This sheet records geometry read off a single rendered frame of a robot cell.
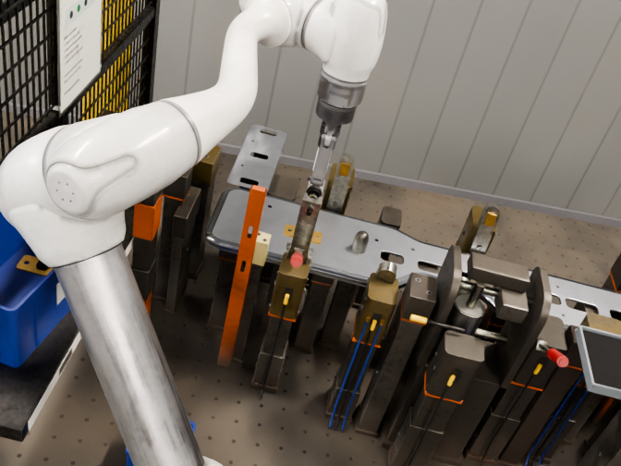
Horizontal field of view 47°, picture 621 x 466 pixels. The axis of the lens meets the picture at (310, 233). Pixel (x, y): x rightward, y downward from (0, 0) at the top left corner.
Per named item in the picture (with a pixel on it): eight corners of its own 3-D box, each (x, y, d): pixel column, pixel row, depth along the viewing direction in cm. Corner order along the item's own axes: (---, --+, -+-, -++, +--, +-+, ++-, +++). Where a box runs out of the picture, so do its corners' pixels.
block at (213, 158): (204, 261, 188) (222, 146, 166) (196, 280, 181) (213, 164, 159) (175, 252, 188) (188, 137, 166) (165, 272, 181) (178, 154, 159)
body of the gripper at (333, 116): (322, 83, 139) (312, 124, 144) (316, 104, 132) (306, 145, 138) (359, 93, 139) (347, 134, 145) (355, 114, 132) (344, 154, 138)
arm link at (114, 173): (174, 80, 90) (114, 104, 99) (58, 132, 78) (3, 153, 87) (216, 175, 94) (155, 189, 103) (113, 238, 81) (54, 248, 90)
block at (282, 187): (282, 258, 196) (302, 174, 178) (274, 286, 186) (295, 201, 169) (257, 251, 196) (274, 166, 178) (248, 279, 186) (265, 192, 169)
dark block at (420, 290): (378, 412, 161) (436, 276, 135) (376, 437, 155) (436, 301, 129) (357, 407, 161) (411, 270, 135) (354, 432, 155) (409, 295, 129)
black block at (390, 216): (372, 288, 194) (403, 203, 176) (370, 313, 186) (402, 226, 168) (354, 284, 193) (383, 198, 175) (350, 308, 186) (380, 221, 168)
